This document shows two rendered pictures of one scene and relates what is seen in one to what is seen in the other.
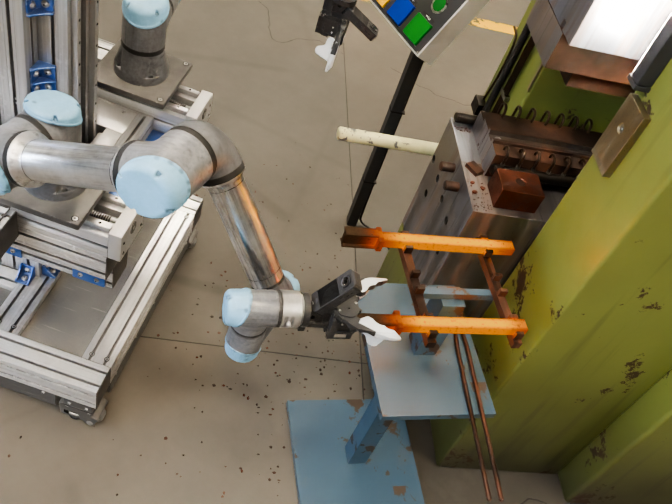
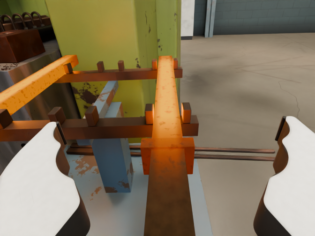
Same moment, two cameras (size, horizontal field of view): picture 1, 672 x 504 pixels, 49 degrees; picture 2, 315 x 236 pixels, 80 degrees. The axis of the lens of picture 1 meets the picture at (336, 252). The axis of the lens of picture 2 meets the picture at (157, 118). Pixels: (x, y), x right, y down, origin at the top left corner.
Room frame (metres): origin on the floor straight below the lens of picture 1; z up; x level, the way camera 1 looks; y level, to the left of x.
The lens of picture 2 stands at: (0.97, -0.06, 1.04)
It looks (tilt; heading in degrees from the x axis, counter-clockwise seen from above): 32 degrees down; 298
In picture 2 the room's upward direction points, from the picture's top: 3 degrees counter-clockwise
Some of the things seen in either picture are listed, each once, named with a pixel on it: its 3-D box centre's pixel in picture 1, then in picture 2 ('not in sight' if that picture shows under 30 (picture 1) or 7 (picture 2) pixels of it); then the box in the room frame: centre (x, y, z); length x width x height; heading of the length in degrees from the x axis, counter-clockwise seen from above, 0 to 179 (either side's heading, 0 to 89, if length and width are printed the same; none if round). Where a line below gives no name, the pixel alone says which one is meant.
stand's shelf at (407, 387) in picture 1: (420, 347); (121, 184); (1.21, -0.29, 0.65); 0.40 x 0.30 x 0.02; 25
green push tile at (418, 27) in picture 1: (418, 29); not in sight; (2.07, 0.01, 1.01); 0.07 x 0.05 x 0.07; 44
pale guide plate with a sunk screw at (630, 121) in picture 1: (619, 136); not in sight; (1.47, -0.49, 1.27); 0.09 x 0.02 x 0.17; 19
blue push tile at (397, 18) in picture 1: (401, 10); not in sight; (2.14, 0.08, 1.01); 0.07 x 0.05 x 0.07; 44
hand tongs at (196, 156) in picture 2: (470, 384); (167, 151); (1.14, -0.43, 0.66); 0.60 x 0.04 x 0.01; 20
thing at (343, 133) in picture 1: (400, 143); not in sight; (2.02, -0.07, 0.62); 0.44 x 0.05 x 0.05; 109
